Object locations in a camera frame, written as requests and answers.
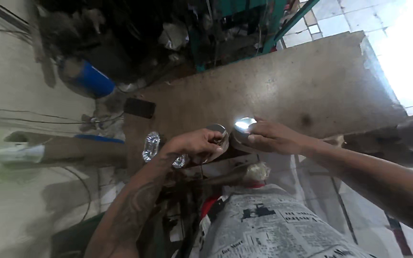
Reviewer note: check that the person's left hand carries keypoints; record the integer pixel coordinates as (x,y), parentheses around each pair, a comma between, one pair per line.
(192,142)

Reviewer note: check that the person's right hand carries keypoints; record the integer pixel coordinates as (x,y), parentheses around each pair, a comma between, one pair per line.
(281,140)

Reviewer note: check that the person's left fingers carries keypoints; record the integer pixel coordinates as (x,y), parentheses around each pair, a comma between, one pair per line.
(213,135)

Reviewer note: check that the person's right thumb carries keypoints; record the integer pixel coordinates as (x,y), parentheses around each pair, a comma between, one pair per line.
(260,140)

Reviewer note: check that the person's right fingers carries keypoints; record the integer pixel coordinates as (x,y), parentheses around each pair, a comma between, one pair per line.
(262,127)

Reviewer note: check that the person's left thumb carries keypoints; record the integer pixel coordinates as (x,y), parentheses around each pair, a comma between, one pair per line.
(213,154)

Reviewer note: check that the round grey metal piece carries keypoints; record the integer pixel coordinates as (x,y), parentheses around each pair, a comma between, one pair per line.
(219,128)

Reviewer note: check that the shiny round metal cup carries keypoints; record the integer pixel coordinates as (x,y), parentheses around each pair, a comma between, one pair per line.
(241,135)

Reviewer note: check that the person's left forearm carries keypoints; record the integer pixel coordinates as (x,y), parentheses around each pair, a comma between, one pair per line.
(136,204)

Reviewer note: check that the person's right forearm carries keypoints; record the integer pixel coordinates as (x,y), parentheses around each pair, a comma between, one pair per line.
(360,170)

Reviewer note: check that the crumpled translucent plastic wrap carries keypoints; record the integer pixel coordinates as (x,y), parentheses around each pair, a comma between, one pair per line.
(258,171)

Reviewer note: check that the small silver foil piece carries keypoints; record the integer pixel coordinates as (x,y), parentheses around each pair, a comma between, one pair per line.
(179,162)

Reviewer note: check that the brown wooden work board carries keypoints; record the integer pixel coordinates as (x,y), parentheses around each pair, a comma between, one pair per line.
(299,86)

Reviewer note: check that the oval silver foil tray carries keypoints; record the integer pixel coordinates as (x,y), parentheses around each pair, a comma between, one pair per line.
(151,146)

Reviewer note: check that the dark rectangular block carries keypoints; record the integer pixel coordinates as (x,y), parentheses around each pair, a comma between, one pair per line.
(139,108)

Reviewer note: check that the person's body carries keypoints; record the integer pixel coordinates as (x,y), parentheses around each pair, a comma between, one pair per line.
(264,229)

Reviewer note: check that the crumpled pale plastic bag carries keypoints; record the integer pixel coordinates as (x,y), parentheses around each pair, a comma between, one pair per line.
(173,36)

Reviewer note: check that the blue plastic drum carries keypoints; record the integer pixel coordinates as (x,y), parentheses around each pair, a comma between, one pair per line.
(93,79)

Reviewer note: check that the green metal frame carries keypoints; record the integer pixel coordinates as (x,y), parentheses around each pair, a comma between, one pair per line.
(274,32)

